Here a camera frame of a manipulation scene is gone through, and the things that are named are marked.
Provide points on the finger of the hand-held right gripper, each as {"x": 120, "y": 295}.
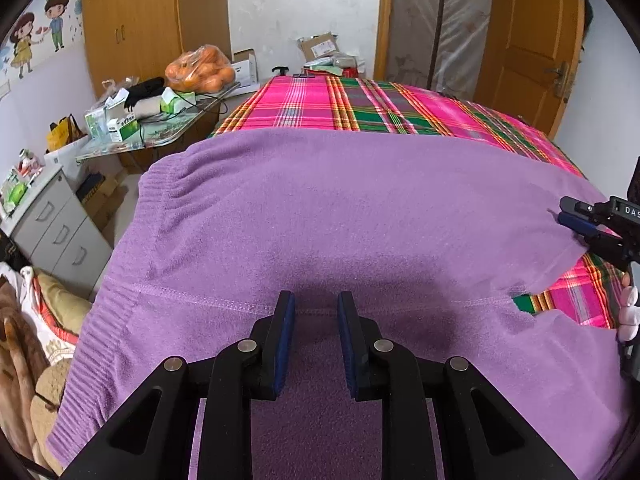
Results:
{"x": 575, "y": 206}
{"x": 575, "y": 225}

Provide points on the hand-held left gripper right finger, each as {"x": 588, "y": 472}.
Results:
{"x": 347, "y": 345}

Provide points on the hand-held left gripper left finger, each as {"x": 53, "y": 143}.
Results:
{"x": 282, "y": 345}

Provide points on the purple fleece sweater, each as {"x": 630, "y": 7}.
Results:
{"x": 325, "y": 210}

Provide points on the person's right forearm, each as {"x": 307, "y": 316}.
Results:
{"x": 631, "y": 365}

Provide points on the person's right hand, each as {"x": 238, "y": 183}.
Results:
{"x": 630, "y": 310}

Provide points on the wooden door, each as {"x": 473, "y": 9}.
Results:
{"x": 525, "y": 35}

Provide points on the pink green plaid bed sheet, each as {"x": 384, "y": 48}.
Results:
{"x": 400, "y": 105}

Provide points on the floral quilt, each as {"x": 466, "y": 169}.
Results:
{"x": 55, "y": 305}

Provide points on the brown cartons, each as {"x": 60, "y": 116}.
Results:
{"x": 100, "y": 200}

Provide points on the clear plastic zip curtain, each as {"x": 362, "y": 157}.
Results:
{"x": 425, "y": 20}

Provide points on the folding table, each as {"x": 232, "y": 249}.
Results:
{"x": 165, "y": 130}

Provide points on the grey drawer cabinet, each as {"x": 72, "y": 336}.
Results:
{"x": 55, "y": 230}

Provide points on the red box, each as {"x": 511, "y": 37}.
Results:
{"x": 351, "y": 71}

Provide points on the brown blanket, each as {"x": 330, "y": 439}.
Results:
{"x": 20, "y": 360}

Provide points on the green tissue pack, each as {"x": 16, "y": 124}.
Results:
{"x": 175, "y": 102}

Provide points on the green white box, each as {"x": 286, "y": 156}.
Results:
{"x": 95, "y": 122}
{"x": 125, "y": 130}

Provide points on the beige cloth roll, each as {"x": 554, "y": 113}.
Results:
{"x": 149, "y": 107}

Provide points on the black clamp tool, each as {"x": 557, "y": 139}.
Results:
{"x": 281, "y": 71}

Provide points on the small white box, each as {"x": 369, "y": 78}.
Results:
{"x": 245, "y": 70}

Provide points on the green parcel bag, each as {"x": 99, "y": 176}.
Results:
{"x": 322, "y": 62}

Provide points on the white carton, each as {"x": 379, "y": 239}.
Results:
{"x": 65, "y": 162}

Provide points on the bag of oranges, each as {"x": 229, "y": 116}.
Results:
{"x": 200, "y": 72}

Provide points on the black cloth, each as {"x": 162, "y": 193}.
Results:
{"x": 145, "y": 90}

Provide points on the open cardboard box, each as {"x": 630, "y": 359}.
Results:
{"x": 320, "y": 49}

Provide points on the yellow bag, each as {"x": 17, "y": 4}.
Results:
{"x": 62, "y": 135}

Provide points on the green bottle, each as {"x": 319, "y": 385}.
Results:
{"x": 16, "y": 192}

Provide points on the wooden wardrobe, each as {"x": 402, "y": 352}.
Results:
{"x": 140, "y": 10}

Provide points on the wooden door frame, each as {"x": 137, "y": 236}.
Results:
{"x": 384, "y": 10}

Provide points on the cartoon wall sticker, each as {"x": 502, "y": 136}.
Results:
{"x": 55, "y": 15}

